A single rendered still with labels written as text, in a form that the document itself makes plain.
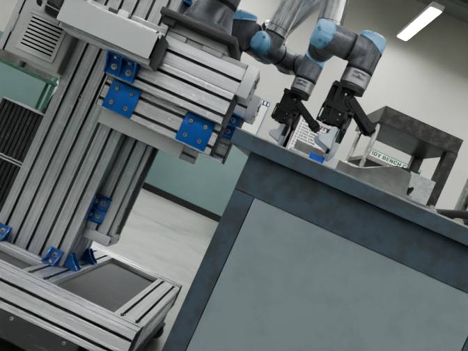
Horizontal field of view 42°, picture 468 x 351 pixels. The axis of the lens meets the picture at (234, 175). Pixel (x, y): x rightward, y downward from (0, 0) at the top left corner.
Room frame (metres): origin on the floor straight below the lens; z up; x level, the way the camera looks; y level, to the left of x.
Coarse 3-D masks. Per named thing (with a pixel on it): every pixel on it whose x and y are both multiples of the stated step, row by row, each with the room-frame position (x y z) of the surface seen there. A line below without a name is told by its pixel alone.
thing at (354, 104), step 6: (348, 102) 1.62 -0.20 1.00; (354, 102) 1.62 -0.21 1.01; (354, 108) 1.62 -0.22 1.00; (360, 108) 1.62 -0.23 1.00; (354, 114) 1.63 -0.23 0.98; (360, 114) 1.62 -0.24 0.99; (354, 120) 1.66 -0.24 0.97; (360, 120) 1.62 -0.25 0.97; (366, 120) 1.63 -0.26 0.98; (360, 126) 1.65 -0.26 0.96; (366, 126) 1.63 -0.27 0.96; (372, 126) 1.63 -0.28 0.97; (366, 132) 1.63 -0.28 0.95; (372, 132) 1.63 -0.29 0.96
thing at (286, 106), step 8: (288, 96) 2.04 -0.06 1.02; (296, 96) 2.04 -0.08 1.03; (304, 96) 2.02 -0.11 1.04; (280, 104) 2.03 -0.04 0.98; (288, 104) 2.04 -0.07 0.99; (272, 112) 2.03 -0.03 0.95; (280, 112) 2.03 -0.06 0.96; (288, 112) 2.02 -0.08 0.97; (296, 112) 2.02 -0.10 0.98; (280, 120) 2.02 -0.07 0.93; (296, 120) 2.04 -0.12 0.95
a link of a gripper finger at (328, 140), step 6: (330, 132) 1.60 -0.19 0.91; (318, 138) 1.60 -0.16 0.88; (324, 138) 1.60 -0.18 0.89; (330, 138) 1.60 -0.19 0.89; (324, 144) 1.60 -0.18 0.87; (330, 144) 1.60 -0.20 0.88; (336, 144) 1.59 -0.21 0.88; (330, 150) 1.60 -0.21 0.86; (336, 150) 1.60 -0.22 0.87; (330, 156) 1.60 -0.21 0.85
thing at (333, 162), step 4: (292, 148) 1.63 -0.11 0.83; (296, 152) 1.63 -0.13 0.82; (300, 152) 1.63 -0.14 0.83; (308, 156) 1.63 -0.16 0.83; (312, 156) 1.62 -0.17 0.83; (316, 156) 1.62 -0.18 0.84; (320, 156) 1.62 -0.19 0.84; (324, 156) 1.64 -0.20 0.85; (316, 160) 1.62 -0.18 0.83; (320, 160) 1.62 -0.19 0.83; (324, 160) 1.61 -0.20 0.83; (332, 160) 1.61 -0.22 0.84; (336, 160) 1.61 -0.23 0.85; (328, 164) 1.61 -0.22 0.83; (332, 164) 1.61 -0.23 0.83; (336, 164) 1.61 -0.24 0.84
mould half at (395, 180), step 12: (300, 144) 1.96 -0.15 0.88; (336, 168) 1.93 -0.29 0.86; (348, 168) 1.93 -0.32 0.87; (360, 168) 1.92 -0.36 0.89; (372, 168) 1.92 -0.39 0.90; (384, 168) 1.91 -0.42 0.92; (396, 168) 1.90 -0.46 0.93; (372, 180) 1.91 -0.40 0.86; (384, 180) 1.91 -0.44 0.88; (396, 180) 1.90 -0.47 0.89; (408, 180) 1.89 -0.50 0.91; (396, 192) 1.90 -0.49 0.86; (420, 204) 1.88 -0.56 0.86
